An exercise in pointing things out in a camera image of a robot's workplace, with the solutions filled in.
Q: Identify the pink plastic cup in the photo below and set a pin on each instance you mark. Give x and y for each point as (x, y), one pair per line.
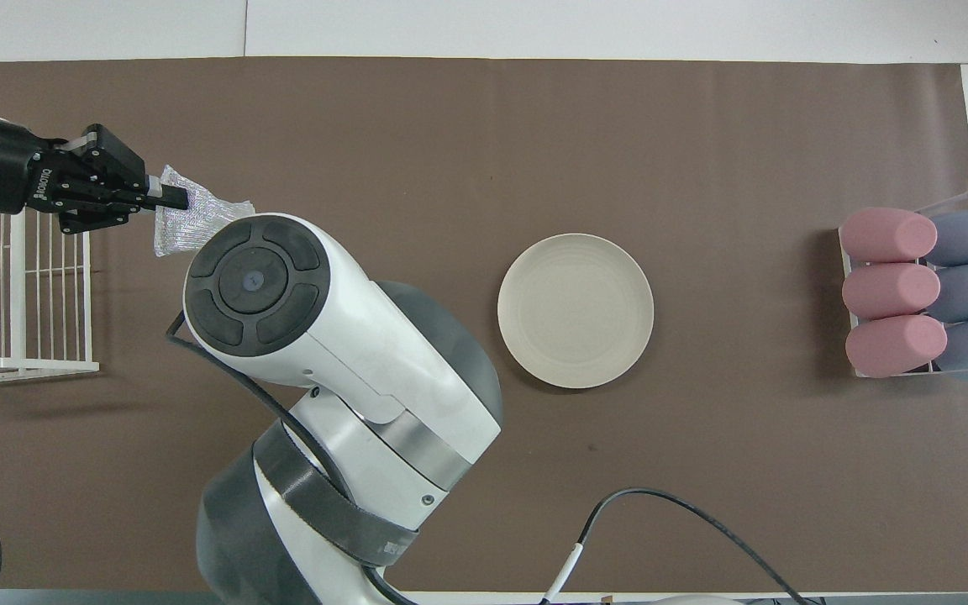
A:
(894, 346)
(887, 235)
(887, 291)

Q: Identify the brown table mat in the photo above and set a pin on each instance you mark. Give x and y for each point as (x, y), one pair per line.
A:
(702, 168)

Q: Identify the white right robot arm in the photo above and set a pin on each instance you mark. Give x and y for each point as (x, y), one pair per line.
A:
(366, 353)

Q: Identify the silver mesh sponge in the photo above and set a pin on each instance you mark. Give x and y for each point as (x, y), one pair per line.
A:
(190, 227)

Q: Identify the cream round plate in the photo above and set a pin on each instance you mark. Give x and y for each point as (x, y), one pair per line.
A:
(575, 311)

